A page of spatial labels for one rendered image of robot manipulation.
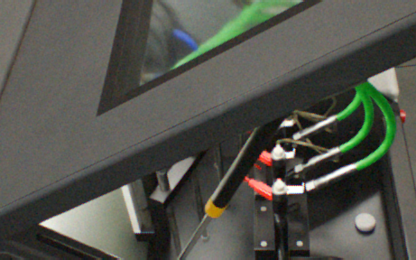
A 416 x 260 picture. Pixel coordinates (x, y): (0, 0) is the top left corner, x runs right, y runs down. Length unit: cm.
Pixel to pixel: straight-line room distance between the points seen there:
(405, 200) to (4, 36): 81
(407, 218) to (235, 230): 35
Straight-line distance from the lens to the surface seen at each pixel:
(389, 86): 156
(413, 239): 134
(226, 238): 147
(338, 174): 118
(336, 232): 148
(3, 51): 92
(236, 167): 66
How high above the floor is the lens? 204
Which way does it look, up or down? 46 degrees down
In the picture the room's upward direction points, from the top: 8 degrees counter-clockwise
